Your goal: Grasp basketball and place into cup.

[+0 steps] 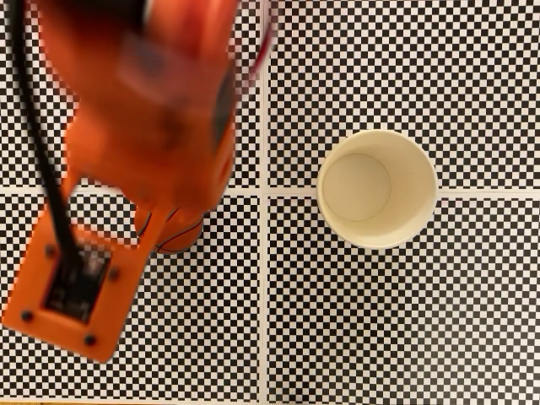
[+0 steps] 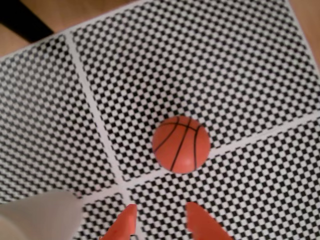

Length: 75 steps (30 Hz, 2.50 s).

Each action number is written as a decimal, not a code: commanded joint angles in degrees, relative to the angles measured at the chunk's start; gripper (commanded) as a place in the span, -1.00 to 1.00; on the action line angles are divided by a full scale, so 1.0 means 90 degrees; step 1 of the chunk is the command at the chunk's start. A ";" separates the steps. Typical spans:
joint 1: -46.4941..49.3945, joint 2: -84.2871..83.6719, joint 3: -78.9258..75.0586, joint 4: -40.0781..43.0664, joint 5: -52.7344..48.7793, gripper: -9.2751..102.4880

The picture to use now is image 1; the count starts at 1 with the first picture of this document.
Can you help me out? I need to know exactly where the orange mini basketball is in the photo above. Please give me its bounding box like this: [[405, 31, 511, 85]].
[[133, 204, 207, 257]]

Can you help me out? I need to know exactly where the orange camera mount with board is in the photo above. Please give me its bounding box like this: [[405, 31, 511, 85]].
[[1, 175, 172, 365]]

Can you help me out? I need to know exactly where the black camera cable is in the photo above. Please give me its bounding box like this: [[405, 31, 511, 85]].
[[6, 0, 84, 275]]

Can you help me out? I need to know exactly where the white paper cup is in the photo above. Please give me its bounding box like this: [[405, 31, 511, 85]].
[[316, 128, 439, 251]]

